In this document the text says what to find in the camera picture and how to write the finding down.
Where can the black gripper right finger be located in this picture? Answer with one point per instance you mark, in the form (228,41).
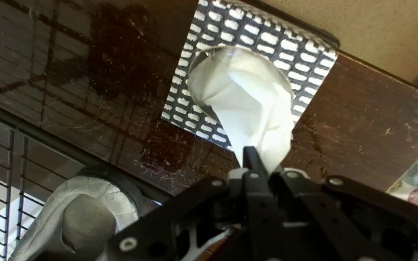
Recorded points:
(344,212)

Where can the grey fleece slipper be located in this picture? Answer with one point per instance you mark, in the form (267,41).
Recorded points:
(83,218)

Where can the black white patterned napkin box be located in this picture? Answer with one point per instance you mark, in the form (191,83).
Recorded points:
(290,45)

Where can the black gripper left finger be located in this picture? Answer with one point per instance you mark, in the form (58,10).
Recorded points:
(252,193)

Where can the black metal shoe rack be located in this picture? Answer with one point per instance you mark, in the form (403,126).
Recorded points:
(49,138)

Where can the white paper napkin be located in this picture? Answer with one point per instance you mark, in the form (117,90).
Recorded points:
(252,102)

